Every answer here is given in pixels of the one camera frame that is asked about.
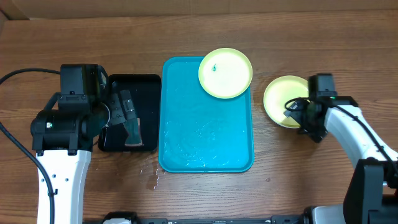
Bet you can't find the yellow plate front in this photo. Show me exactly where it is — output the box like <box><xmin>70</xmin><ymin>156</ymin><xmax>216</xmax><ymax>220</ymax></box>
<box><xmin>263</xmin><ymin>75</ymin><xmax>308</xmax><ymax>129</ymax></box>

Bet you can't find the yellow plate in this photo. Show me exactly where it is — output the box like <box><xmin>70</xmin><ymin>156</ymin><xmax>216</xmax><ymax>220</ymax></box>
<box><xmin>198</xmin><ymin>48</ymin><xmax>253</xmax><ymax>99</ymax></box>
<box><xmin>263</xmin><ymin>75</ymin><xmax>308</xmax><ymax>129</ymax></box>

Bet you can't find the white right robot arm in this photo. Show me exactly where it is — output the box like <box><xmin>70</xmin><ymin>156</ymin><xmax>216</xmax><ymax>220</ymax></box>
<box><xmin>284</xmin><ymin>96</ymin><xmax>397</xmax><ymax>223</ymax></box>

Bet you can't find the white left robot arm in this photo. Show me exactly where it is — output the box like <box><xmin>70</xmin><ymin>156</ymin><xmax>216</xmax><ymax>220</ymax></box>
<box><xmin>31</xmin><ymin>91</ymin><xmax>134</xmax><ymax>223</ymax></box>

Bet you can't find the black plastic tray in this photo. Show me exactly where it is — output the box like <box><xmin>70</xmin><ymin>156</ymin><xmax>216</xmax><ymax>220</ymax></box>
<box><xmin>99</xmin><ymin>74</ymin><xmax>161</xmax><ymax>152</ymax></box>

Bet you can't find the teal plastic tray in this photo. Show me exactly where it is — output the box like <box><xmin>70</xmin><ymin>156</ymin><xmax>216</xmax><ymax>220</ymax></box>
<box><xmin>159</xmin><ymin>57</ymin><xmax>254</xmax><ymax>173</ymax></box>

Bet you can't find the yellow plate rear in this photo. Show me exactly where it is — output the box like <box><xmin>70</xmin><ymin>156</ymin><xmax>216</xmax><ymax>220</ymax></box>
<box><xmin>198</xmin><ymin>48</ymin><xmax>253</xmax><ymax>99</ymax></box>

